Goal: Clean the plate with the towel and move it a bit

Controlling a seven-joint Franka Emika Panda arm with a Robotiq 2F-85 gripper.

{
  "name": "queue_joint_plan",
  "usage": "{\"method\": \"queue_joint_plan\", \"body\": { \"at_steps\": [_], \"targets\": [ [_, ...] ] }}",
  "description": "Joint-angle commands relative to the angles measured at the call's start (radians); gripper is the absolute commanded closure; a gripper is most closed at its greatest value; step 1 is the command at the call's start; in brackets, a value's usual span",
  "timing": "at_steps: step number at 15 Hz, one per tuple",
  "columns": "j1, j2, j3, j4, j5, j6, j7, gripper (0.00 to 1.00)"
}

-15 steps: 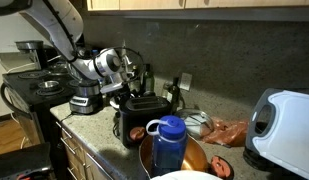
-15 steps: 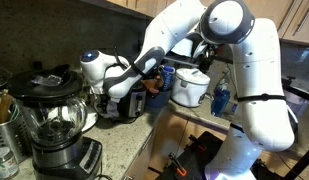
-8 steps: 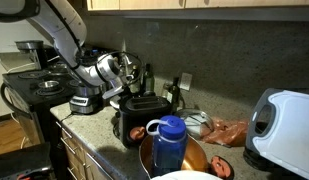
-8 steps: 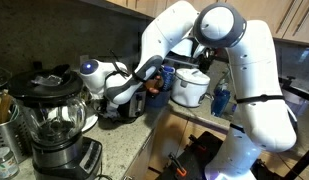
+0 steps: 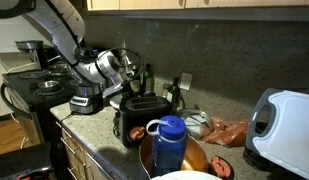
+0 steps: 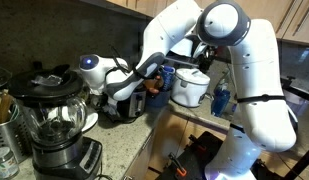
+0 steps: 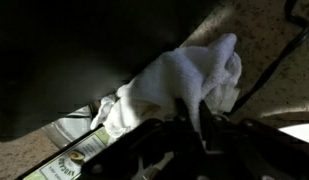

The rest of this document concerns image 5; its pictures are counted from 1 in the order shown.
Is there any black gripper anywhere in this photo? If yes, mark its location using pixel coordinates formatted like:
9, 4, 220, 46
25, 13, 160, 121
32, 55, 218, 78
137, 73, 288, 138
119, 68, 136, 95

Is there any orange plastic bag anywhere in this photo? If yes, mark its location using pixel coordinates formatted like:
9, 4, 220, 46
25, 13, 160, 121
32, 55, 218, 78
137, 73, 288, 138
199, 116, 250, 148

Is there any wooden upper cabinet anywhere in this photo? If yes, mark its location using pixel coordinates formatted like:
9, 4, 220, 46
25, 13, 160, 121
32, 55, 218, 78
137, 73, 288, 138
86, 0, 309, 11

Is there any black pan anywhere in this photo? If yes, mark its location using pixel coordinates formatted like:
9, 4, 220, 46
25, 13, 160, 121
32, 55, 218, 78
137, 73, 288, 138
173, 108, 215, 140

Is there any dark bottle with pale label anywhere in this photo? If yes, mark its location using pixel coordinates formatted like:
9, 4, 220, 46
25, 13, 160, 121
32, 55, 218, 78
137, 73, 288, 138
166, 77, 182, 114

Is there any green avocado oil bottle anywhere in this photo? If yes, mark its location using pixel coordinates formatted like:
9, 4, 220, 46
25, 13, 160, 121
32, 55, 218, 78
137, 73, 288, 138
141, 63, 156, 97

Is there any black toaster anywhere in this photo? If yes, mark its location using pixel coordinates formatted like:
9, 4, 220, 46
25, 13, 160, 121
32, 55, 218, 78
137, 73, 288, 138
114, 94, 172, 148

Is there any white rice cooker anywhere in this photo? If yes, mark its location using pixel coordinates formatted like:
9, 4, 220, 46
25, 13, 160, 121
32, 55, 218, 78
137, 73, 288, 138
150, 170, 223, 180

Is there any wooden cabinet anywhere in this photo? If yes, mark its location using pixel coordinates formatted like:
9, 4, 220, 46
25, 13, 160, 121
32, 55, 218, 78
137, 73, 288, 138
86, 0, 309, 11
55, 119, 115, 180

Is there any small metal bowl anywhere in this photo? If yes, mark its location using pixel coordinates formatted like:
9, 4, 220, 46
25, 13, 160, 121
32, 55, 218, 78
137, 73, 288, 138
37, 79, 61, 92

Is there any white and grey cutting board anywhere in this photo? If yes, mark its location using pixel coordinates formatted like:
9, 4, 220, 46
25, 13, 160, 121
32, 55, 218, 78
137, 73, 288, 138
244, 87, 309, 180

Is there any orange and black clamp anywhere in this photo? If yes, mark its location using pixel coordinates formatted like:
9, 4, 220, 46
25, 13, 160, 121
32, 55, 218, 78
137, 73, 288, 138
15, 171, 35, 180

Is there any white wall outlet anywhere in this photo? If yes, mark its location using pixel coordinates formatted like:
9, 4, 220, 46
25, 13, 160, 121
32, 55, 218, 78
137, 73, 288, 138
179, 72, 193, 92

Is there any black stove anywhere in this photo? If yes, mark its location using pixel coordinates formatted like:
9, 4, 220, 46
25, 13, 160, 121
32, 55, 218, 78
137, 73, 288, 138
0, 63, 78, 148

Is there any wooden lower cabinet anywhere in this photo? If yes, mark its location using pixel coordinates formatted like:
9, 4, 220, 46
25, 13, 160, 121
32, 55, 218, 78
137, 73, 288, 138
55, 119, 115, 180

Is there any black blender with glass jar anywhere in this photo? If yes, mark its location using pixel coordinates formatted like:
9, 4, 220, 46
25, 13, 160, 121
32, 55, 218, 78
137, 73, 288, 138
68, 81, 105, 115

